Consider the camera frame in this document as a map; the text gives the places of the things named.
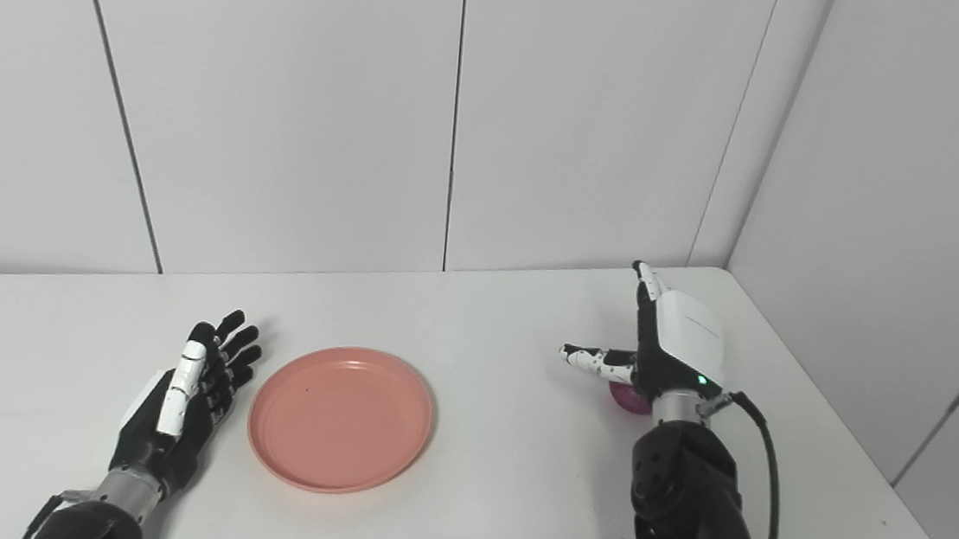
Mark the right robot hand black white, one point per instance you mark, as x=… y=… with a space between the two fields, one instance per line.
x=677 y=339

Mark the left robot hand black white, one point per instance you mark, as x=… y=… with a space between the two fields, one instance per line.
x=176 y=412

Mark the purple red onion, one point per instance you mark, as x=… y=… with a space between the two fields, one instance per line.
x=631 y=400

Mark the pink round plate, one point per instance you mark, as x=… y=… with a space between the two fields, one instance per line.
x=341 y=418

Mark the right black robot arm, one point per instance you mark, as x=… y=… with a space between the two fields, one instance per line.
x=693 y=505

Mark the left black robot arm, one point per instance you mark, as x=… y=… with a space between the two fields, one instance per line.
x=98 y=514

